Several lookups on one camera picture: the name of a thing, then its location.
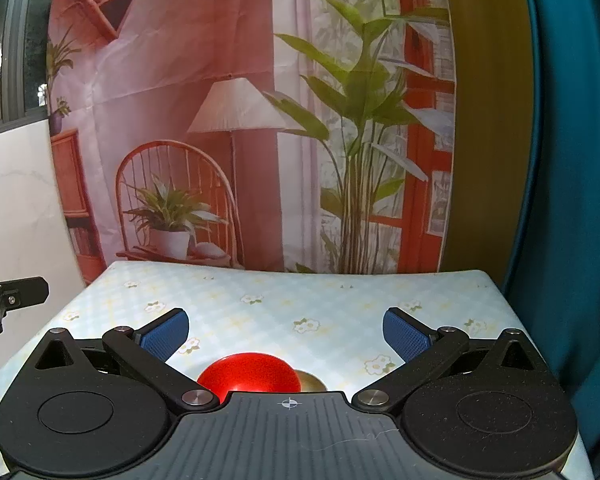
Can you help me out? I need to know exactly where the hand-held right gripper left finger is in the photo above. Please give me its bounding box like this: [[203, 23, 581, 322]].
[[30, 308, 221, 415]]

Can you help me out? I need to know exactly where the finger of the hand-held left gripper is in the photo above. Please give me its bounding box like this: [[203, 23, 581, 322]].
[[0, 276, 50, 336]]

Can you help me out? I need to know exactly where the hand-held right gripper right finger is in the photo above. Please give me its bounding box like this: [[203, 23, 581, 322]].
[[350, 308, 552, 415]]

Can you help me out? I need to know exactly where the large red plastic bowl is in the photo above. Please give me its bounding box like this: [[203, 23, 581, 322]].
[[196, 352, 301, 405]]

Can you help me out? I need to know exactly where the olive green plate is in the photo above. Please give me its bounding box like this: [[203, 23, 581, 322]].
[[292, 369, 328, 393]]

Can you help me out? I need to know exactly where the floral checked tablecloth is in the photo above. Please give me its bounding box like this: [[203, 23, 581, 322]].
[[0, 260, 597, 480]]

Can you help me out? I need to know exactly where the teal curtain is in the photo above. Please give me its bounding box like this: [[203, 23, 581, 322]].
[[499, 0, 600, 480]]

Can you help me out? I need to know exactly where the printed room scene backdrop cloth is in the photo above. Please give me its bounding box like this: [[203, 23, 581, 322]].
[[46, 0, 527, 285]]

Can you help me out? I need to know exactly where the dark window frame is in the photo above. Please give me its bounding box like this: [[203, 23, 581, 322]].
[[0, 0, 63, 133]]

